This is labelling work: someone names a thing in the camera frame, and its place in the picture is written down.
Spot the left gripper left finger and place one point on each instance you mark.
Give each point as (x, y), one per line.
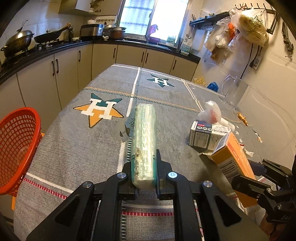
(91, 212)

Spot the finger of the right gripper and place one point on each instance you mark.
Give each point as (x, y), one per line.
(249, 188)

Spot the wall shelf rack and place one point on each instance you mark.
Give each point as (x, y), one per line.
(208, 20)

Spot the upper wall cabinets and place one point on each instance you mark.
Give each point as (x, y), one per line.
(90, 8)

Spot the purple item at window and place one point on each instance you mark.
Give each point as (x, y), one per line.
(153, 28)

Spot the green tissue pack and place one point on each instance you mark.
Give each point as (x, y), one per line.
(144, 145)

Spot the grey patterned tablecloth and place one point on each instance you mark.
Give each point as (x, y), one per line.
(84, 143)

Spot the gold foil candy wrapper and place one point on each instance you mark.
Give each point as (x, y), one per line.
(242, 118)

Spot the orange box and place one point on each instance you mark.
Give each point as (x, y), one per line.
(231, 159)

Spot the steel rice cooker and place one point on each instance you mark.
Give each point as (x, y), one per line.
(91, 32)

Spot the clear glass pitcher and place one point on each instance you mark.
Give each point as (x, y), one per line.
(233, 88)

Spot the kitchen base cabinets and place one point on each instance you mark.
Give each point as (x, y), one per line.
(95, 57)

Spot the white plastic bottle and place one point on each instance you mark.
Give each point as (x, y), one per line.
(227, 124)

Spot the black frying pan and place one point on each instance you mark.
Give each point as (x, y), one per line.
(51, 36)

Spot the brown pot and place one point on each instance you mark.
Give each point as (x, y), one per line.
(114, 33)

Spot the red mesh basket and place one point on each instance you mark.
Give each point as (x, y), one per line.
(20, 137)

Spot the white plastic bag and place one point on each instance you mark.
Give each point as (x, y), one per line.
(211, 114)

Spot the white blue medicine box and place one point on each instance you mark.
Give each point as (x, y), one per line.
(206, 135)

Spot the covered steel wok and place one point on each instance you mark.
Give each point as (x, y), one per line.
(18, 42)

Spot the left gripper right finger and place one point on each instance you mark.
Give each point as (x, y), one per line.
(201, 210)

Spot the blue plastic bag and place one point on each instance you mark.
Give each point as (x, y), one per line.
(213, 86)

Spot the hanging plastic bags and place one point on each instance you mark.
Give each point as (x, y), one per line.
(239, 28)

